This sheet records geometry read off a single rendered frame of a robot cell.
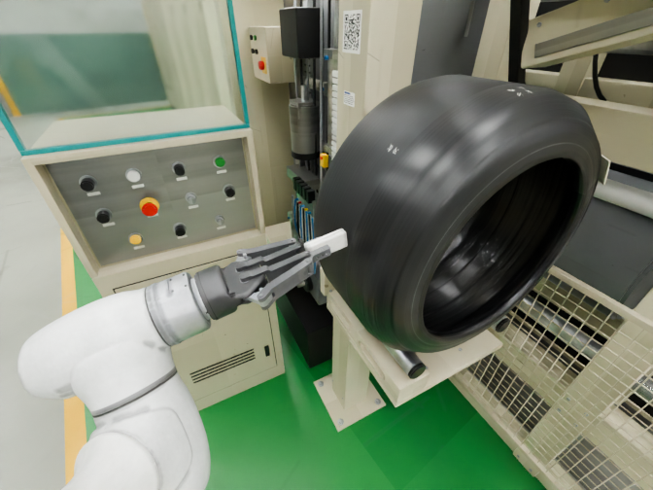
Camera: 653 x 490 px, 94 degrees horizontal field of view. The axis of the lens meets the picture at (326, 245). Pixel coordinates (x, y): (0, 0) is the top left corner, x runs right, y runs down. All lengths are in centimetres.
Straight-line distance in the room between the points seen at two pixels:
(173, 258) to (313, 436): 102
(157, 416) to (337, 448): 124
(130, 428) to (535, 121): 64
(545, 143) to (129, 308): 60
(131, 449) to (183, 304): 16
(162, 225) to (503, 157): 96
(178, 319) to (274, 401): 133
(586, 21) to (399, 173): 57
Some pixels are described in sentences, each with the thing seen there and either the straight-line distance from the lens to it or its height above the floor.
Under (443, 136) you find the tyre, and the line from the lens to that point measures 47.
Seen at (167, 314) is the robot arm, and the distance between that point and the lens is 45.
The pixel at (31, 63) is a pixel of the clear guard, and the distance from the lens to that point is 99.
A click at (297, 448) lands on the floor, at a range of 163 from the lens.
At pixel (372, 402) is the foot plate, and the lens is 171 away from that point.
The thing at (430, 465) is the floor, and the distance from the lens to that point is 167.
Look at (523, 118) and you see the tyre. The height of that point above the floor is 142.
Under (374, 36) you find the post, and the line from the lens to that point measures 75.
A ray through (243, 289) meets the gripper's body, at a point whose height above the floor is 122.
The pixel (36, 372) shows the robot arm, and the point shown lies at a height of 120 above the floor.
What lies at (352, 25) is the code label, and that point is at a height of 152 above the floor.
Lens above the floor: 152
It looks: 36 degrees down
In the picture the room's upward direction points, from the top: straight up
